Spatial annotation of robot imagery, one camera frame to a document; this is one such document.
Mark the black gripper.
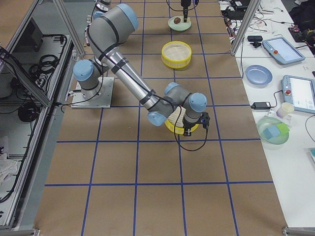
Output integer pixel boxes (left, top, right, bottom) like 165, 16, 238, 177
181, 0, 190, 23
183, 118, 201, 136

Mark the yellow steamer basket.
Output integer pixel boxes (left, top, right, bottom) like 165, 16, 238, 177
164, 106, 202, 135
161, 41, 192, 69

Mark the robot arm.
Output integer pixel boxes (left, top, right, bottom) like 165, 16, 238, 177
73, 3, 210, 136
93, 0, 199, 24

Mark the light green plate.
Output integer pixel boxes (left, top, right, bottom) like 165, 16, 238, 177
168, 16, 191, 31

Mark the black power adapter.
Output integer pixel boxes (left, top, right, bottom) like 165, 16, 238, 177
251, 102, 272, 110

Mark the black webcam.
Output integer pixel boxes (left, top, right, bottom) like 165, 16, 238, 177
247, 35, 263, 48

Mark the blue sponge block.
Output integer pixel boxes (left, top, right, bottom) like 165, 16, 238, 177
262, 125, 280, 140

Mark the green glass bowl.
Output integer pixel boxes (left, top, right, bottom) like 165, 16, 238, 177
257, 117, 290, 145

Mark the blue plate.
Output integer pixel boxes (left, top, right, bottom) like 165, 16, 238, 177
245, 64, 273, 89

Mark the green sponge block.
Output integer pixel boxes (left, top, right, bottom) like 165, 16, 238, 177
276, 122, 290, 135

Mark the teach pendant far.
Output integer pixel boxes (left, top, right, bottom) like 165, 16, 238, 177
262, 37, 305, 64

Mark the teach pendant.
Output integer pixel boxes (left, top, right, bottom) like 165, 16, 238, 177
262, 37, 305, 64
282, 75, 315, 114

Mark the paper cup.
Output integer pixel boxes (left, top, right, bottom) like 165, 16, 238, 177
276, 102, 294, 118

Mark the teach pendant near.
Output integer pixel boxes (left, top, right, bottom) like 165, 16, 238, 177
282, 75, 315, 114

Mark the white cloth rag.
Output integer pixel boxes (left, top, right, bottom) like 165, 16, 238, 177
0, 152, 18, 184

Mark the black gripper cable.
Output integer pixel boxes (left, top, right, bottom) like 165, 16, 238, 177
173, 105, 210, 152
165, 0, 200, 12

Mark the aluminium frame post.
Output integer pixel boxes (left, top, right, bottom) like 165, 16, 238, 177
230, 0, 260, 56

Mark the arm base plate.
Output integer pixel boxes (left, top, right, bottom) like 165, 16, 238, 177
71, 77, 114, 109

